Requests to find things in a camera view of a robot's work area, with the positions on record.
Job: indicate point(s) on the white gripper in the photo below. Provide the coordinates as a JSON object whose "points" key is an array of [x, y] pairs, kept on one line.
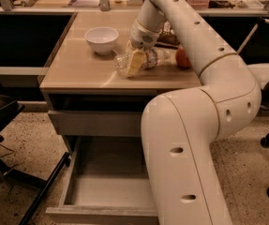
{"points": [[142, 37]]}

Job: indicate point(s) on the clear plastic water bottle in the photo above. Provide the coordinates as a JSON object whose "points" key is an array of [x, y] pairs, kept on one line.
{"points": [[154, 57]]}

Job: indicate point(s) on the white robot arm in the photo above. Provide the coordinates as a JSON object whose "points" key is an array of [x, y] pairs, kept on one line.
{"points": [[178, 127]]}

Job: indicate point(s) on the grey drawer cabinet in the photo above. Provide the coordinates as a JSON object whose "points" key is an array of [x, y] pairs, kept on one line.
{"points": [[77, 70]]}

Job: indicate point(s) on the grey top drawer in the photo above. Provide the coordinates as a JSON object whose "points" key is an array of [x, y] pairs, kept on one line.
{"points": [[96, 115]]}

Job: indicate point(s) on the open middle drawer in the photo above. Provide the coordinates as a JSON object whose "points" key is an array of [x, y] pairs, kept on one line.
{"points": [[106, 184]]}

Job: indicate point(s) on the white bowl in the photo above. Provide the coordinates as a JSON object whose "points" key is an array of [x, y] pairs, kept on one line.
{"points": [[102, 40]]}

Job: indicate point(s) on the brown chip bag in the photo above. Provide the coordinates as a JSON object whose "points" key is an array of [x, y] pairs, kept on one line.
{"points": [[167, 38]]}

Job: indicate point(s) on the red apple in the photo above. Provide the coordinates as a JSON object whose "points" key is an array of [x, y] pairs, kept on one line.
{"points": [[181, 58]]}

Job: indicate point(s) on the white chair seat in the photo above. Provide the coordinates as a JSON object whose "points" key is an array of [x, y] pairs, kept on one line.
{"points": [[261, 73]]}

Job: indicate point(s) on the white stick with black tip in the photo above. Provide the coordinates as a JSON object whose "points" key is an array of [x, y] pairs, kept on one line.
{"points": [[260, 21]]}

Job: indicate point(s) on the dark office chair left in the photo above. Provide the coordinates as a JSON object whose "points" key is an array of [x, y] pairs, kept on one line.
{"points": [[9, 109]]}

